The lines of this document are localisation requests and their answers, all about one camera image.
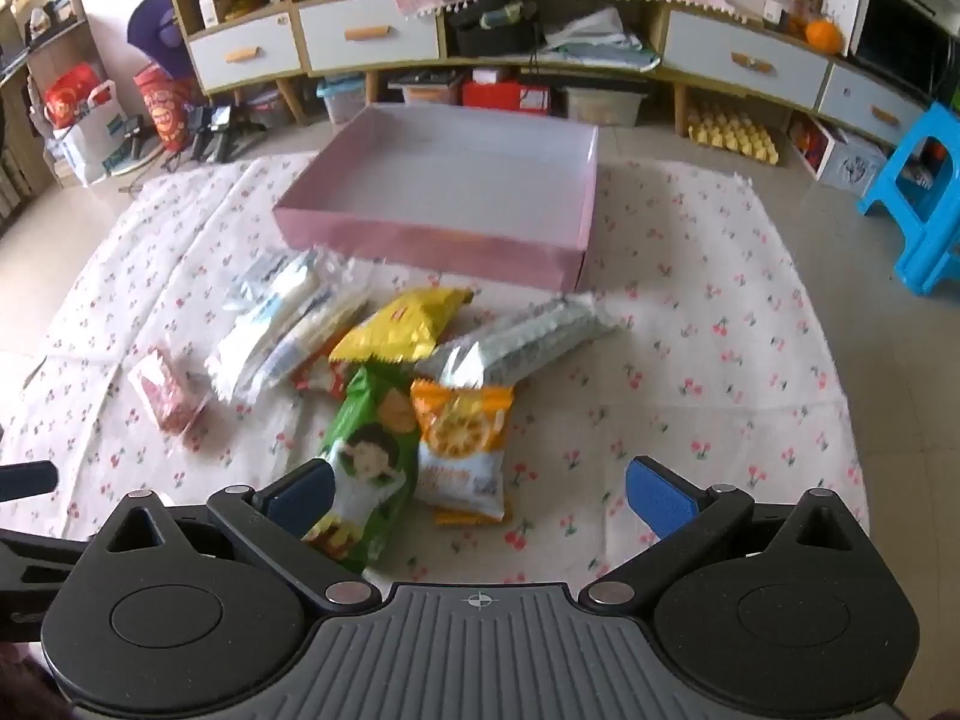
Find pink candy packet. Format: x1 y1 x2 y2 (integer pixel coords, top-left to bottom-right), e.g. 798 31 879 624
127 349 211 436

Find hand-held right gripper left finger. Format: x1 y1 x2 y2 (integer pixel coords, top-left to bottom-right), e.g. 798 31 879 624
88 457 383 608

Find red gift bag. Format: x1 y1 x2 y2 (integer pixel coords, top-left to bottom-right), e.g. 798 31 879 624
43 64 106 128

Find blue lid storage bin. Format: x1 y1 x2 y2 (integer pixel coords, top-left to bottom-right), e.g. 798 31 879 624
319 75 368 125

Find wooden side shelf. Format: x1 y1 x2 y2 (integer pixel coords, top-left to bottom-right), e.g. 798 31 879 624
0 0 98 218

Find black cable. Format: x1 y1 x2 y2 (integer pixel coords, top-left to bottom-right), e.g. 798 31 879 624
529 0 552 83

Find green snack packet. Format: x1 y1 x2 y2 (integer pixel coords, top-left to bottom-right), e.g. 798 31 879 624
304 364 419 575

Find clear storage bin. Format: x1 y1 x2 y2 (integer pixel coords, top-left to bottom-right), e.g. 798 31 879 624
562 86 650 128
390 71 466 106

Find black case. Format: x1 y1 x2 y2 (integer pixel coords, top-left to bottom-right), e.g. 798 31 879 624
450 4 548 57

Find yellow egg tray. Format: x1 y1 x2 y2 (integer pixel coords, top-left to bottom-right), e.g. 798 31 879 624
688 105 781 166

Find wooden cabinet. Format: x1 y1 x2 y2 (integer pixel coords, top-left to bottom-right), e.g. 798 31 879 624
160 0 931 158

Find black microwave oven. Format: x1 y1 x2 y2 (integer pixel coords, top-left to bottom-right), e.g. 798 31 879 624
847 0 953 102

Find red white snack packet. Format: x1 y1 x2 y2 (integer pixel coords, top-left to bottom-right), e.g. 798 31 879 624
292 352 353 398

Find white shopping bag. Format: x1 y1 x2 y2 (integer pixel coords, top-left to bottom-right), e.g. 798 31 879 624
52 82 128 185

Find cherry print cloth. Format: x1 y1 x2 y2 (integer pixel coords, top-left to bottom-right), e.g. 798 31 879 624
0 152 875 616

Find yellow snack packet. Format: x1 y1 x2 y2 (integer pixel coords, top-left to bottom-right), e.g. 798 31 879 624
330 289 475 365

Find pink cardboard box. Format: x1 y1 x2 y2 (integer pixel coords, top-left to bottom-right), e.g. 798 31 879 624
272 105 599 293

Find wide white cabinet drawer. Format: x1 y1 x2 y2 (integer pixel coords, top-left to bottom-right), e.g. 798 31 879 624
661 9 832 110
298 0 443 76

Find white storage cube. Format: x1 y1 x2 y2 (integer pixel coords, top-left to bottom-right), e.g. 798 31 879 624
787 112 890 192

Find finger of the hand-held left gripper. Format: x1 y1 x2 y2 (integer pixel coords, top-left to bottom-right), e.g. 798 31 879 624
0 463 59 502

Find pile of papers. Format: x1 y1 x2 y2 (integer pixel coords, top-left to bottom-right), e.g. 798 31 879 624
544 7 661 68

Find silver snack packet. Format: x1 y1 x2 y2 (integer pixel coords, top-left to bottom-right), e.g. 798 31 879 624
416 296 620 391

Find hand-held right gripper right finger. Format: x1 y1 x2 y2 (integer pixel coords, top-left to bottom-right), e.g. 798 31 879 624
581 456 872 608

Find blue plastic stool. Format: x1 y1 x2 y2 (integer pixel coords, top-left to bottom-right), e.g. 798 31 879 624
859 101 960 293

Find red printed bag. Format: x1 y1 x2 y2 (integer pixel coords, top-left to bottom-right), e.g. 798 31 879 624
133 64 196 151

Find orange white biscuit packet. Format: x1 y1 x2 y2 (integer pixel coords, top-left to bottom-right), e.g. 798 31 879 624
411 381 515 526

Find black devices with tripod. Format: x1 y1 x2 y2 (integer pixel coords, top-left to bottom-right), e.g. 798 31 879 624
191 105 256 162

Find small white cabinet drawer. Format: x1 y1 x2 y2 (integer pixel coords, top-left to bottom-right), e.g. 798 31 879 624
817 61 927 145
186 13 302 93

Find red cardboard box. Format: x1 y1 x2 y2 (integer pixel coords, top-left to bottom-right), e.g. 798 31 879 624
461 79 556 117

